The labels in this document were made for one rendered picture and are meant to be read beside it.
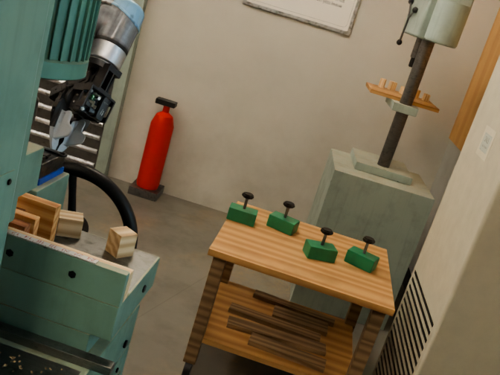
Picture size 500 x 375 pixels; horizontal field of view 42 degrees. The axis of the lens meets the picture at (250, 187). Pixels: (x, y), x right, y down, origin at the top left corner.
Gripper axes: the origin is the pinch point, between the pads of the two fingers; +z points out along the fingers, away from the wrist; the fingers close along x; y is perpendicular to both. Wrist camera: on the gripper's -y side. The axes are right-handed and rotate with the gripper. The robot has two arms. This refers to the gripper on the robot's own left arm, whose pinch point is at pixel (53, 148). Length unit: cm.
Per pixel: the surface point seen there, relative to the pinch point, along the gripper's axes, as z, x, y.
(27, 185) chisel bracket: 13.2, -19.8, 26.7
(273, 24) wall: -156, 175, -115
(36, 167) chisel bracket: 10.1, -19.9, 26.6
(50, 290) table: 26.3, -13.2, 34.0
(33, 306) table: 29.5, -12.5, 31.4
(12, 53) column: 6, -46, 52
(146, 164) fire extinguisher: -60, 182, -170
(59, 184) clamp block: 8.0, -4.0, 12.5
